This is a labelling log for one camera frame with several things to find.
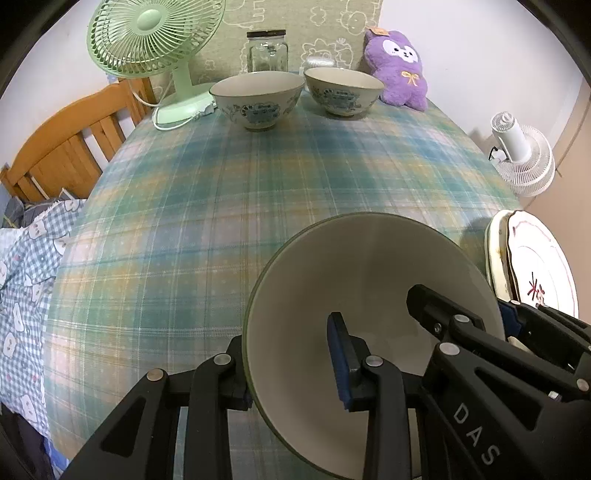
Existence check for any scalloped yellow floral plate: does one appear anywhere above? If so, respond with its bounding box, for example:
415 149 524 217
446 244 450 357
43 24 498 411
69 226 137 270
496 212 520 303

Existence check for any dark blue cloth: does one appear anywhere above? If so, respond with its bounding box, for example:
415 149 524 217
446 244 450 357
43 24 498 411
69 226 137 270
0 194 61 229

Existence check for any purple plush toy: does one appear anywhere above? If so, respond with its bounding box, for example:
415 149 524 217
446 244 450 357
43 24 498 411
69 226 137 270
363 27 429 112

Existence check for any white fan cord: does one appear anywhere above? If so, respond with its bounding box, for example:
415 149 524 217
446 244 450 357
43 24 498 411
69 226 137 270
131 78 218 132

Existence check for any green desk fan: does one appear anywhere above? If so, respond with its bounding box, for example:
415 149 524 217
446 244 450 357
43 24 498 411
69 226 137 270
88 0 227 132

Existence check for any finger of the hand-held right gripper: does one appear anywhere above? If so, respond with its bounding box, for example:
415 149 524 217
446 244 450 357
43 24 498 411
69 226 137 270
406 285 591 409
498 299 591 384

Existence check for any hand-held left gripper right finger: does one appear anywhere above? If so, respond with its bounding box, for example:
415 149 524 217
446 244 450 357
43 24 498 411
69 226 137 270
326 312 411 480

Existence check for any wooden bed headboard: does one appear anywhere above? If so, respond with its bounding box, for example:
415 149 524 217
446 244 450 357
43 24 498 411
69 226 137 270
0 78 158 203

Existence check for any glass jar with dark lid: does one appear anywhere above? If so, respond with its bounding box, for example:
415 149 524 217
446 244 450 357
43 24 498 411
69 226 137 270
246 30 289 73

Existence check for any beige door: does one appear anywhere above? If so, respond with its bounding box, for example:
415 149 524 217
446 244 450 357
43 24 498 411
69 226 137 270
554 83 591 195

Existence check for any grey ceramic bowl blue pattern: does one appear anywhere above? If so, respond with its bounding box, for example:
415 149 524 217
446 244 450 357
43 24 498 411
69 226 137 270
209 71 304 132
303 67 386 119
242 212 506 479

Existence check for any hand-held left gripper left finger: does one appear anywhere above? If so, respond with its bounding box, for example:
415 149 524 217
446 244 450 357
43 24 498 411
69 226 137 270
60 335 253 480

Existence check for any white plate with red trim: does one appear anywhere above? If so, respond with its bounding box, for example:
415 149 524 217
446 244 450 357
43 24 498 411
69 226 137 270
505 211 579 319

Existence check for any blue checked blanket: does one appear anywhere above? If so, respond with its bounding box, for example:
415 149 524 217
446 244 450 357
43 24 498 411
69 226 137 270
0 198 88 439

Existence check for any round yellow floral plate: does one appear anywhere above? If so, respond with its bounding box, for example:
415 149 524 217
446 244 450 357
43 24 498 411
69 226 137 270
484 210 513 301

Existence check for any white fan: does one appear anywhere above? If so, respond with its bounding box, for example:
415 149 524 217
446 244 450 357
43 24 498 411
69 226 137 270
489 111 556 198

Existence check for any green printed board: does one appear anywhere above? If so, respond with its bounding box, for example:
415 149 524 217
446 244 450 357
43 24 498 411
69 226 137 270
189 0 384 86

